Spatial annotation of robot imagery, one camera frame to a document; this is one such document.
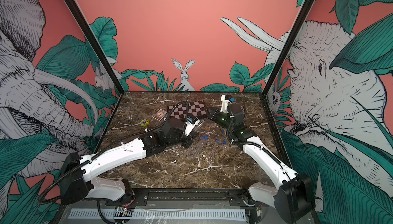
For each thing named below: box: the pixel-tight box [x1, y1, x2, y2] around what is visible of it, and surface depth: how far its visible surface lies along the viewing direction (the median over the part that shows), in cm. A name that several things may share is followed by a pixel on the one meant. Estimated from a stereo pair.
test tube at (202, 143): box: [196, 135, 210, 159], surface depth 92 cm
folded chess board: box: [166, 100, 208, 120], surface depth 109 cm
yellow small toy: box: [140, 119, 150, 127], surface depth 103 cm
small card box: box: [153, 108, 168, 122], surface depth 106 cm
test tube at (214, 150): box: [209, 138, 220, 161], surface depth 92 cm
